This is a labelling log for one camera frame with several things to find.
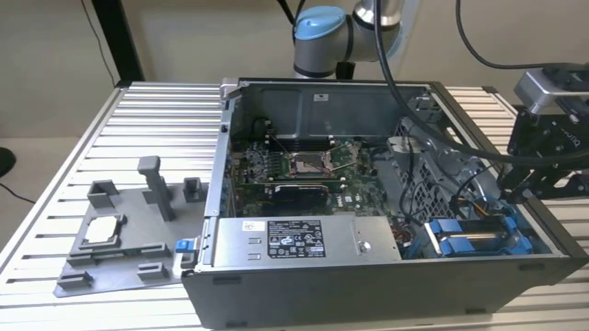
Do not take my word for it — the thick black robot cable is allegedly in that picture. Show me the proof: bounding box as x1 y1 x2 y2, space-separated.
454 0 549 69
373 0 589 167

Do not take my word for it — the thin black wall cable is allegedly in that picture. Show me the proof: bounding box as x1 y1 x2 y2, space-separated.
80 0 119 88

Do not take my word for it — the open grey PC case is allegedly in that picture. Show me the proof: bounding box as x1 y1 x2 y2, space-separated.
182 76 589 329

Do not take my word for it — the black floor cable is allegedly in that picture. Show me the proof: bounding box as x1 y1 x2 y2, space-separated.
0 181 37 204

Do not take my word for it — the thin wire locking lever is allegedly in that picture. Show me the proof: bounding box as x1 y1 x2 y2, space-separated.
268 133 292 155

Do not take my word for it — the thin black wire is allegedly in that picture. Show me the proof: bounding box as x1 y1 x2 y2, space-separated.
397 137 422 225

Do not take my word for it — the black round object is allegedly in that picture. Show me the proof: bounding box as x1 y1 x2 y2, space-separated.
0 146 19 177

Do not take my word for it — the black power wire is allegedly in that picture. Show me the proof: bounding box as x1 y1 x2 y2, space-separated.
451 193 490 222

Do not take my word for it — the silver CPU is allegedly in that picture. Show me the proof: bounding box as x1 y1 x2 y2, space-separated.
84 218 120 245

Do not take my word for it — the metal socket cover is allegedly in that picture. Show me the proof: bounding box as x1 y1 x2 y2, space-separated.
328 141 364 170

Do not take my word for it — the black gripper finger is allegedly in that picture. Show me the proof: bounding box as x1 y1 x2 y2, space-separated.
499 167 542 204
535 172 589 201

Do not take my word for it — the black graphics card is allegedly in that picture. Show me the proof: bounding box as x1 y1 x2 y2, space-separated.
238 179 347 210

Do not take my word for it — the grey power supply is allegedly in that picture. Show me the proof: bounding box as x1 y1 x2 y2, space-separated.
211 216 402 269

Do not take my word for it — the green motherboard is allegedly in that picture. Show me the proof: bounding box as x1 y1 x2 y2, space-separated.
228 136 403 223

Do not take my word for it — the CPU socket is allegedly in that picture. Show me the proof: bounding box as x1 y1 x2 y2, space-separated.
286 150 332 177

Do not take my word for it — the grey parts rack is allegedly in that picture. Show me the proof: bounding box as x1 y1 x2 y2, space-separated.
52 154 208 299

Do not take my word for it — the black frame post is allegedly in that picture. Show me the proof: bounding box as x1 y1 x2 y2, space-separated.
91 0 147 83

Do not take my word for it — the black RAM slot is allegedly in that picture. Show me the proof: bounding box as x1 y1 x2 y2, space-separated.
268 176 347 183
267 137 335 143

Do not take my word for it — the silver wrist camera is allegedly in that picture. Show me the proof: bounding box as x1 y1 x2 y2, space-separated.
513 68 589 113

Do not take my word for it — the grey metal disk bay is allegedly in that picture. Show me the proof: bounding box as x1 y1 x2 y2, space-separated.
422 212 537 258

